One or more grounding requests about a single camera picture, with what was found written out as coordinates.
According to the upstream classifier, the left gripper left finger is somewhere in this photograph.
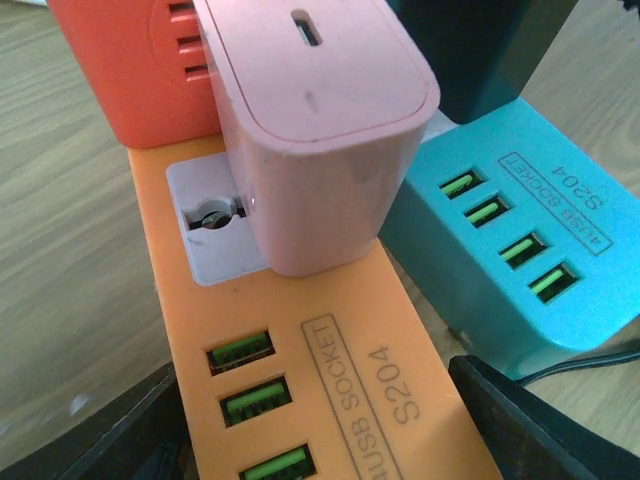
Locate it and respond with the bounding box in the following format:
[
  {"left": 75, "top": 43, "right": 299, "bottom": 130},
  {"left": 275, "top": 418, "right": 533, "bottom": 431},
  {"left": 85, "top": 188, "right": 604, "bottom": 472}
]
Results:
[{"left": 1, "top": 362, "right": 190, "bottom": 479}]

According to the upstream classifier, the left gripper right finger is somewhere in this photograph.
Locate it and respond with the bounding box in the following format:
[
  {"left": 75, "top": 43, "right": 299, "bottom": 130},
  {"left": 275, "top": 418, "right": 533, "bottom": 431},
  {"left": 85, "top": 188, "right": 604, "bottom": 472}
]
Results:
[{"left": 448, "top": 355, "right": 639, "bottom": 480}]

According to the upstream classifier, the orange power strip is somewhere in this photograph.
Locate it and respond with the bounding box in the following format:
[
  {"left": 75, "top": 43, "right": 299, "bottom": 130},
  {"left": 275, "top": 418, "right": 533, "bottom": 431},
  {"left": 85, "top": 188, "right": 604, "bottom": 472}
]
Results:
[{"left": 129, "top": 137, "right": 500, "bottom": 479}]

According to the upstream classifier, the teal power strip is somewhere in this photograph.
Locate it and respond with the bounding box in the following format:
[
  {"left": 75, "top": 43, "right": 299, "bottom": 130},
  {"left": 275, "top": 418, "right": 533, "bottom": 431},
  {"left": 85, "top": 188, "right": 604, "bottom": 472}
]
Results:
[{"left": 380, "top": 99, "right": 639, "bottom": 379}]

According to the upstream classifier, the red cube socket adapter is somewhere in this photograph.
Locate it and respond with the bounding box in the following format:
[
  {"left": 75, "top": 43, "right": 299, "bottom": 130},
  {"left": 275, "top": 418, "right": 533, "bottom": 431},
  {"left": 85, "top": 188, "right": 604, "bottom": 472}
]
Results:
[{"left": 48, "top": 0, "right": 221, "bottom": 149}]

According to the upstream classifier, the pink plug adapter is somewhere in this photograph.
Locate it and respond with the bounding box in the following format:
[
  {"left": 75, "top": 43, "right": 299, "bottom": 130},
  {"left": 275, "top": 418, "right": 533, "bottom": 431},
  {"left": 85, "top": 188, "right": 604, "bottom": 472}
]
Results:
[{"left": 195, "top": 1, "right": 440, "bottom": 277}]

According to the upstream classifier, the black charger with cable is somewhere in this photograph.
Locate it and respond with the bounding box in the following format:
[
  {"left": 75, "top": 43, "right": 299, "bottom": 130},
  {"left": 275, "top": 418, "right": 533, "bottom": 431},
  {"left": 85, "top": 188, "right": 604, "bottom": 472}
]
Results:
[{"left": 392, "top": 1, "right": 639, "bottom": 385}]

